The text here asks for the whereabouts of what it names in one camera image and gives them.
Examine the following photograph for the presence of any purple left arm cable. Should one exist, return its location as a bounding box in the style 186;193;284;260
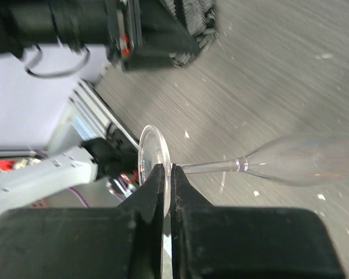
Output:
68;177;129;209

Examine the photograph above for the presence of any aluminium front rail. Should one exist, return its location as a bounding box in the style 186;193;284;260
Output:
46;80;140;155

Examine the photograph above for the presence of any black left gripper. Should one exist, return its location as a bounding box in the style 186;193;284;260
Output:
0;1;200;72

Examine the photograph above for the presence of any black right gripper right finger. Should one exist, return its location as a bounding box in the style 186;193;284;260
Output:
170;165;346;278

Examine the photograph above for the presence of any clear glass wine glass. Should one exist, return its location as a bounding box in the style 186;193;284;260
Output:
138;125;349;214

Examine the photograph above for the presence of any black white striped bag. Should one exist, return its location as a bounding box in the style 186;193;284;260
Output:
161;0;218;52

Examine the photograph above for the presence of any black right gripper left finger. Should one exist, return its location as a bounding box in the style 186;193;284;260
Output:
0;164;165;278

